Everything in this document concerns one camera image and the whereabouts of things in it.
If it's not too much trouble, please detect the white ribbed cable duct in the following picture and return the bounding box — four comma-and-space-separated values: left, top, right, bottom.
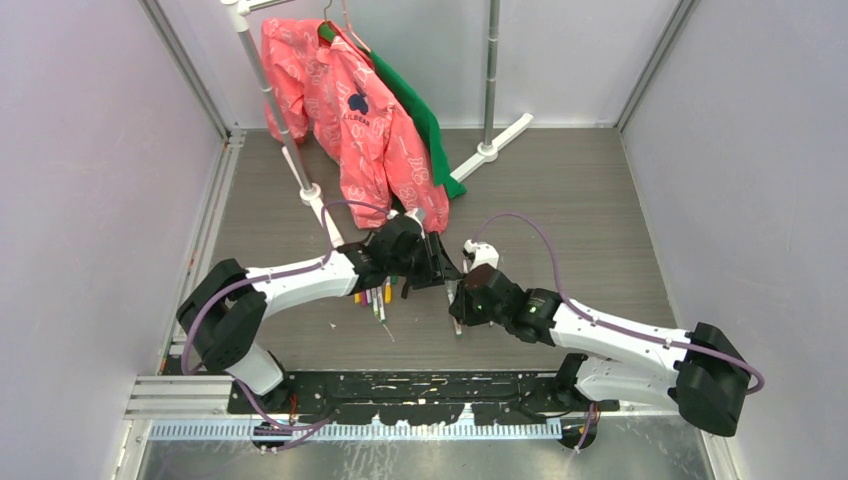
148, 418, 562, 441

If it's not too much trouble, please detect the green garment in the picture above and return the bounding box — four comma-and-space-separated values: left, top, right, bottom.
343, 22, 467, 199

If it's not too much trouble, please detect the green capped marker left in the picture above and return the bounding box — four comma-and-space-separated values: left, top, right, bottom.
375, 287, 386, 324

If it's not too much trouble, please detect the pink patterned jacket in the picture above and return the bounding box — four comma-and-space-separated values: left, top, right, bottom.
260, 18, 450, 233

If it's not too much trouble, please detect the white clothes rack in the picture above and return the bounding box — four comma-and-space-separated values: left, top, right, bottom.
218, 0, 535, 249

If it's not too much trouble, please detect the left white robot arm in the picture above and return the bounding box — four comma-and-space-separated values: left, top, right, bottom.
176, 215, 462, 413

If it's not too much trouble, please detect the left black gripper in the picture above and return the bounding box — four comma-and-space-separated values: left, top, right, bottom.
387, 231, 459, 289

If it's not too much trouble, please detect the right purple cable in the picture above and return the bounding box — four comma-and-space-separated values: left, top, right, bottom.
471, 211, 767, 453

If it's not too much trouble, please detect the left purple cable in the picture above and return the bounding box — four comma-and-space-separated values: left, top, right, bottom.
180, 199, 399, 453

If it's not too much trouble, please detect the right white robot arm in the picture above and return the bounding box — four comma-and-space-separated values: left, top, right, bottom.
449, 265, 755, 437

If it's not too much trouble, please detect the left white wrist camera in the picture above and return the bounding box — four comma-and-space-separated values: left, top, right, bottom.
387, 207, 427, 230

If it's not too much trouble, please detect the purple cable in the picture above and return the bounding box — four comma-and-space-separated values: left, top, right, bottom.
180, 199, 399, 453
471, 211, 767, 453

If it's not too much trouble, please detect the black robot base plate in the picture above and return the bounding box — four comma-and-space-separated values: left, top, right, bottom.
264, 371, 588, 426

